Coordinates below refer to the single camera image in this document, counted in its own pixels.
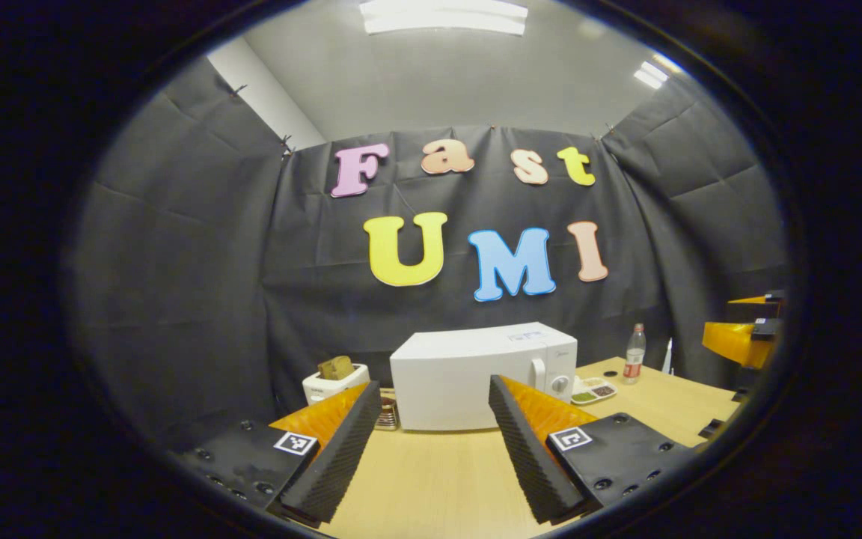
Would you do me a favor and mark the ceiling light panel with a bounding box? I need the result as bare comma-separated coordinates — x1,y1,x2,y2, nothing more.
360,0,529,36
633,60,670,91

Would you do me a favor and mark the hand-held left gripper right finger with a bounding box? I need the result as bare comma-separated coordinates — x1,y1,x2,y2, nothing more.
488,374,695,526

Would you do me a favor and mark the white divided dish with beans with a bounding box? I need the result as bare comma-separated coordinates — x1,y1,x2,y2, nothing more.
570,376,618,406

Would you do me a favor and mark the white microwave oven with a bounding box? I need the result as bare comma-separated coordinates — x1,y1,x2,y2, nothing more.
390,322,578,432

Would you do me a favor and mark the clear plastic bottle red label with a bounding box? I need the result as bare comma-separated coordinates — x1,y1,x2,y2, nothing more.
623,323,647,385

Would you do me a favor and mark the black backdrop cloth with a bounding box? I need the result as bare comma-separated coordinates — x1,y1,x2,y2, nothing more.
64,56,789,450

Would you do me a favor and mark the white toaster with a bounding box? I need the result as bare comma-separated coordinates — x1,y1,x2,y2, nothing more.
302,363,371,406

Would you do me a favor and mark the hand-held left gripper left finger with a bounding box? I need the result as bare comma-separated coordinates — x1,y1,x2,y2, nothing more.
171,380,385,526

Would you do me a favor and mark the brown toast slice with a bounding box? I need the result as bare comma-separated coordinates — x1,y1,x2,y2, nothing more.
317,356,356,381

